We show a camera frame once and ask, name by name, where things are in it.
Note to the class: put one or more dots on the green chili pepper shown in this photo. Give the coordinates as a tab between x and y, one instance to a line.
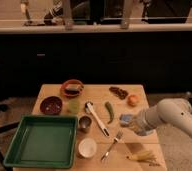
110	111

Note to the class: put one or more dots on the orange plate with food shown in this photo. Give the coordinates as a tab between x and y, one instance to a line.
71	88

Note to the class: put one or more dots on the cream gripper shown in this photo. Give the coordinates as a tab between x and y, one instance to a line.
134	126

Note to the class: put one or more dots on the small metal cup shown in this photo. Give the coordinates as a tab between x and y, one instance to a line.
85	124

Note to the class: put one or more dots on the dark red bowl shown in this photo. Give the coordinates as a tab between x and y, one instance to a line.
51	105

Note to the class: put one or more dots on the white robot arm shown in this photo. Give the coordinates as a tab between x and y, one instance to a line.
175	111

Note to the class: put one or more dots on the dark counter cabinet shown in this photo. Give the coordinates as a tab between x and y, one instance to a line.
160	61

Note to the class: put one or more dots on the blue grey towel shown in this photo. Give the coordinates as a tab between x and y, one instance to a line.
144	132

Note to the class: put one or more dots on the blue sponge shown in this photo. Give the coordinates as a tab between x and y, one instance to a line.
125	119

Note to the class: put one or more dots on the yellow banana toy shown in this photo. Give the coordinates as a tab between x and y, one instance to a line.
143	156

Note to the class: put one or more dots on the green square tray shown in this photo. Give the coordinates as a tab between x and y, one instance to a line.
43	142

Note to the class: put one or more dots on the brown dried food piece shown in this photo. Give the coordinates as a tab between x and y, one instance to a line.
120	93

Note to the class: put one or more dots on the silver fork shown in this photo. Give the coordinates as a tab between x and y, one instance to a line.
115	141

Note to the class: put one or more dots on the orange round fruit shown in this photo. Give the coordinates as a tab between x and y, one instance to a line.
132	100

